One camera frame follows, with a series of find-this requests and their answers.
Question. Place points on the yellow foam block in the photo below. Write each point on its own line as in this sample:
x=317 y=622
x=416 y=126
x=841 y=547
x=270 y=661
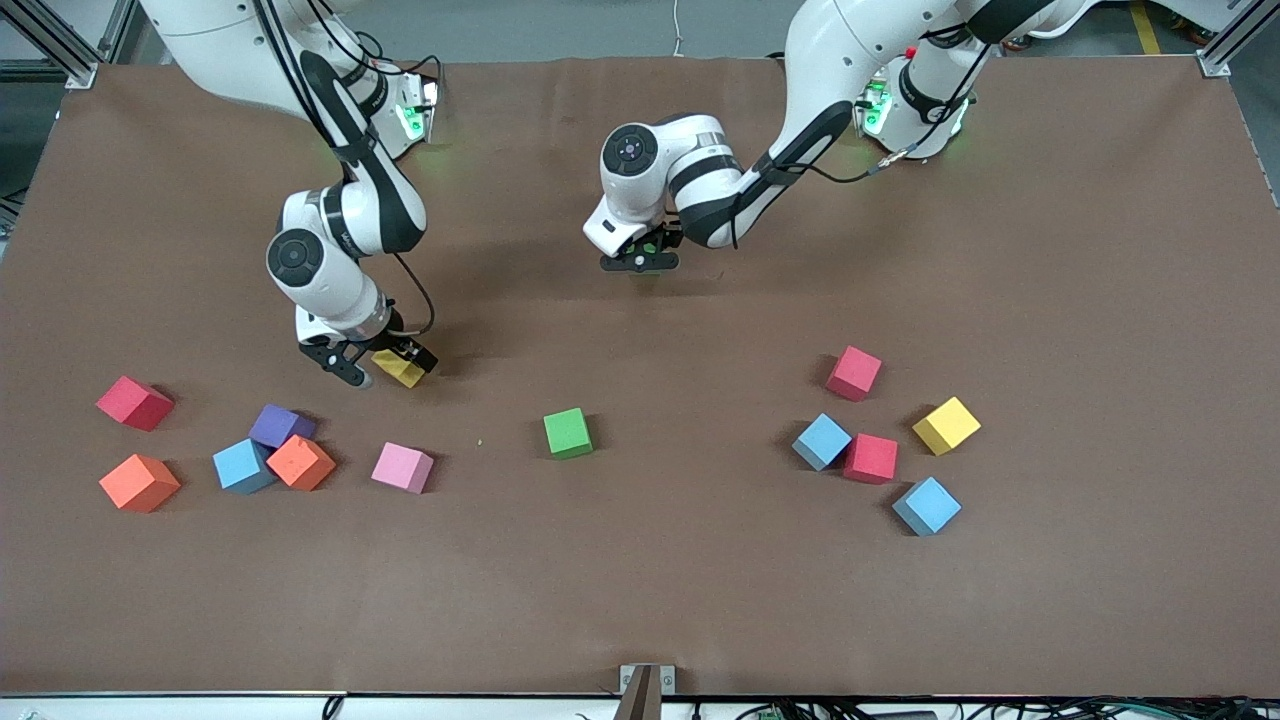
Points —
x=400 y=374
x=946 y=425

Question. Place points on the pink foam block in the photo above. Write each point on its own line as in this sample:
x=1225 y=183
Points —
x=402 y=467

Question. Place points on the orange foam block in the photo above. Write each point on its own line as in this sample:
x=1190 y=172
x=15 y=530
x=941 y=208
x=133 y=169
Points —
x=138 y=482
x=301 y=462

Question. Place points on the red foam block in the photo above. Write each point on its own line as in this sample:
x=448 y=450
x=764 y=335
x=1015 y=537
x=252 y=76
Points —
x=854 y=373
x=870 y=458
x=133 y=403

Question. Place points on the blue foam block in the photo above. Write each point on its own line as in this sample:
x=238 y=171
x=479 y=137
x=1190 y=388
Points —
x=821 y=441
x=243 y=466
x=926 y=505

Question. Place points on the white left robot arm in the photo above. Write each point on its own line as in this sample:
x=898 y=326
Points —
x=830 y=60

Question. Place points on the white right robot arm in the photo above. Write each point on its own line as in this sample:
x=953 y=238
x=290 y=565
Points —
x=340 y=290

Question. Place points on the purple foam block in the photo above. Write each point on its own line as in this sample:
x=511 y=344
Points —
x=280 y=424

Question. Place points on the metal base connector panel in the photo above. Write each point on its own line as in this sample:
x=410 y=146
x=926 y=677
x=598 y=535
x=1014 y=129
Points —
x=425 y=110
x=875 y=105

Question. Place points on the brown table mat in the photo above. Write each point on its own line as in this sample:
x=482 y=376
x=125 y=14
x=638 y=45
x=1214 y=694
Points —
x=640 y=580

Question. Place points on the aluminium frame post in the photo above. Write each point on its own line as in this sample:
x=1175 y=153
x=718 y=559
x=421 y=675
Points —
x=1215 y=65
x=75 y=65

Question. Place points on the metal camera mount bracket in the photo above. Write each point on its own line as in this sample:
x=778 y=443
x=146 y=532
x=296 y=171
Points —
x=647 y=685

